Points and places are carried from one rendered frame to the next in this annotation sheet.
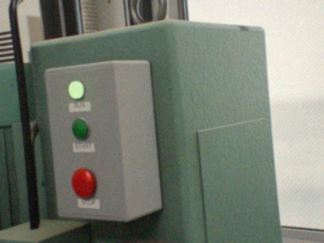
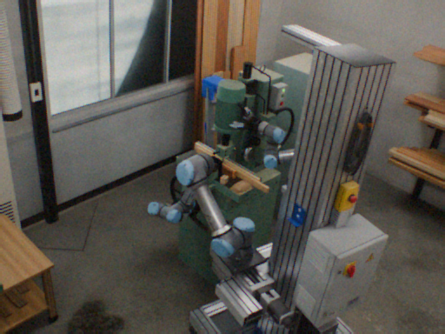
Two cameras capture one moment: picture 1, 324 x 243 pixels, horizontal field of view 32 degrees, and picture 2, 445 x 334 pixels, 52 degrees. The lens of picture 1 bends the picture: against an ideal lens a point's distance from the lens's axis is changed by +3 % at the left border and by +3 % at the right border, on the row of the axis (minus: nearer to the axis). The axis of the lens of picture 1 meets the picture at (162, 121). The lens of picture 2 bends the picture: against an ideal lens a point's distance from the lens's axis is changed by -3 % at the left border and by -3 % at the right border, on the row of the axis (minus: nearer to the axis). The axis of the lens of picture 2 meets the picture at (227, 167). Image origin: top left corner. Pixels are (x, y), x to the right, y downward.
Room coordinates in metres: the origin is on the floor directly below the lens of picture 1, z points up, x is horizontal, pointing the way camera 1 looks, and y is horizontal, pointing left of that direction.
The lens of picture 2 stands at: (0.71, 2.97, 2.57)
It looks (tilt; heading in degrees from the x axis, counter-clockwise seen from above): 31 degrees down; 273
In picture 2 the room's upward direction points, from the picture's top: 7 degrees clockwise
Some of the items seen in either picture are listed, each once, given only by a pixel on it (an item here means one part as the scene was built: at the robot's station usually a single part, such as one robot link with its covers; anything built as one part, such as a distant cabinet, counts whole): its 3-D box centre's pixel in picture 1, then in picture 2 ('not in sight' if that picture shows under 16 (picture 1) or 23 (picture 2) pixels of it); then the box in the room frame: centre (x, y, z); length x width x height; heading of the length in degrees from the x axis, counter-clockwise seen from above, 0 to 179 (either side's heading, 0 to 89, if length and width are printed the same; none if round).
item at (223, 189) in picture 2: not in sight; (211, 176); (0.96, 0.33, 0.87); 0.61 x 0.30 x 0.06; 144
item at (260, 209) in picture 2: not in sight; (226, 222); (0.83, 0.14, 0.36); 0.58 x 0.45 x 0.71; 54
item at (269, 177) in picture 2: not in sight; (232, 177); (0.83, 0.14, 0.76); 0.57 x 0.45 x 0.09; 54
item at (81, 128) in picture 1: (79, 129); not in sight; (0.57, 0.08, 1.42); 0.02 x 0.01 x 0.02; 54
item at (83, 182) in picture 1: (83, 182); not in sight; (0.57, 0.09, 1.36); 0.03 x 0.01 x 0.03; 54
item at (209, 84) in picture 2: not in sight; (214, 143); (1.07, -0.67, 0.58); 0.27 x 0.25 x 1.16; 144
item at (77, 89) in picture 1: (75, 90); not in sight; (0.57, 0.08, 1.46); 0.02 x 0.01 x 0.02; 54
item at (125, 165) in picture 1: (103, 139); (278, 96); (0.60, 0.06, 1.40); 0.10 x 0.06 x 0.16; 54
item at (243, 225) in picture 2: not in sight; (242, 231); (0.71, 1.01, 0.98); 0.13 x 0.12 x 0.14; 58
